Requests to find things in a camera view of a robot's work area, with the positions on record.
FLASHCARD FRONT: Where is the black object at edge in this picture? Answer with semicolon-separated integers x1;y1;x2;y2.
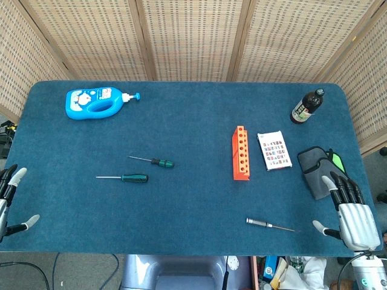
297;146;346;201

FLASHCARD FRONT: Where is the blue floor cable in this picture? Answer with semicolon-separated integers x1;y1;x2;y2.
51;253;62;290

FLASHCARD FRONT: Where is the woven bamboo folding screen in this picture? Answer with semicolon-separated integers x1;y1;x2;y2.
0;0;387;158

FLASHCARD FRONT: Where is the blue-grey robot torso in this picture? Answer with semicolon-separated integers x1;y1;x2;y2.
120;254;255;290

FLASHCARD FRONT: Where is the white crumpled cloth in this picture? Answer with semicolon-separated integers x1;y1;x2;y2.
284;256;329;290

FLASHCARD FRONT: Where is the dark glass bottle with label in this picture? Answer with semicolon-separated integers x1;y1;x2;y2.
290;88;326;125

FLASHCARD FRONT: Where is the orange screwdriver rack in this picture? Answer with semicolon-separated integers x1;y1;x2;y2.
232;125;252;182

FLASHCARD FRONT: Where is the blue felt table cover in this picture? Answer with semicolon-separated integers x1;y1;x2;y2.
0;80;383;257

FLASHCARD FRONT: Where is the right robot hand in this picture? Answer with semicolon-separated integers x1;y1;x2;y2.
312;171;381;251

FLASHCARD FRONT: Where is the large green-black screwdriver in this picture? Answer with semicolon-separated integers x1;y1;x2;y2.
95;173;149;184

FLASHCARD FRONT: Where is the black equipment with yellow parts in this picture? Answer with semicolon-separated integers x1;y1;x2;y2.
0;120;16;160

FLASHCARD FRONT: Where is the black silver screwdriver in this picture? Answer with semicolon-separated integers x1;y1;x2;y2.
245;217;299;233

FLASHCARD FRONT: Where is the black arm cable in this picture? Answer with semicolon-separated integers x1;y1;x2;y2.
336;252;363;290

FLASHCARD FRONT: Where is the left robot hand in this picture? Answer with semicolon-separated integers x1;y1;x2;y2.
0;164;41;244

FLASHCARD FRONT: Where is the small green-black striped screwdriver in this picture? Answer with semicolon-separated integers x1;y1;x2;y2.
126;155;175;169

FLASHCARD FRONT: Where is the black floor cable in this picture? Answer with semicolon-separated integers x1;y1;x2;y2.
0;261;50;290

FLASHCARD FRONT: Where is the blue pump detergent bottle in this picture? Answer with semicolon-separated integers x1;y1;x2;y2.
65;86;141;121

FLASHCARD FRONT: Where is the blue cardboard box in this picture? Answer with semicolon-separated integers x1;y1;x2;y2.
262;256;282;280

